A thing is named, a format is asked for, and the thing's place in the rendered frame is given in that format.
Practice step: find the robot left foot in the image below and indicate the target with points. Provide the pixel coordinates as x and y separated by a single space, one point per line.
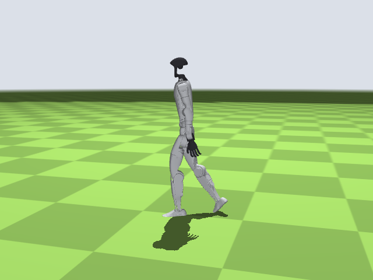
174 213

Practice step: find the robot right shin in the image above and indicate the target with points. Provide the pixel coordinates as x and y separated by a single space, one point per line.
208 185

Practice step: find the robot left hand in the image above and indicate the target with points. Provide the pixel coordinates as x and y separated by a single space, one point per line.
192 146

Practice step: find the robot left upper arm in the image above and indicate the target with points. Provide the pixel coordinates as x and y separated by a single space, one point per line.
183 91

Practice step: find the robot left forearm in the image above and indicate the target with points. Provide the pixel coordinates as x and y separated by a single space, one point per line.
188 123

